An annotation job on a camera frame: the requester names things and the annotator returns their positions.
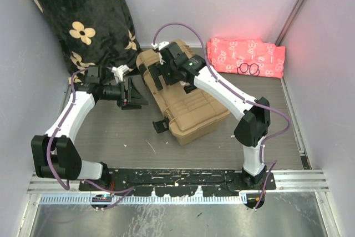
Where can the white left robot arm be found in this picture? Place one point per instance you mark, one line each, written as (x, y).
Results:
(54, 153)

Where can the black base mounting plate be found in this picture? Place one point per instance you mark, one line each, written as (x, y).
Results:
(183, 182)

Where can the tan plastic tool case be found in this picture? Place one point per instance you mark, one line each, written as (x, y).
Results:
(187, 116)

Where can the white slotted cable duct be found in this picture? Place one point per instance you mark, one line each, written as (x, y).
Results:
(105, 199)

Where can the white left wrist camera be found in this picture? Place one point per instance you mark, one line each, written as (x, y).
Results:
(120, 72)

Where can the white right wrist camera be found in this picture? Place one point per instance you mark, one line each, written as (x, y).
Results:
(159, 46)

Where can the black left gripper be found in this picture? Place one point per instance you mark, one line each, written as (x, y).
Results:
(130, 95)

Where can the black floral plush blanket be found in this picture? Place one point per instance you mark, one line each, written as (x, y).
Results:
(92, 32)

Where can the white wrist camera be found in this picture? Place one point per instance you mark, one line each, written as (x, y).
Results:
(159, 46)
(120, 72)

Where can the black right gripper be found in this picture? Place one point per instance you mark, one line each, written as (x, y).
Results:
(158, 71)

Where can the pink printed cloth bag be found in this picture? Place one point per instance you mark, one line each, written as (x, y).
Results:
(246, 57)

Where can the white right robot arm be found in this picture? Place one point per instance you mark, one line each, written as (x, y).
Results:
(174, 65)

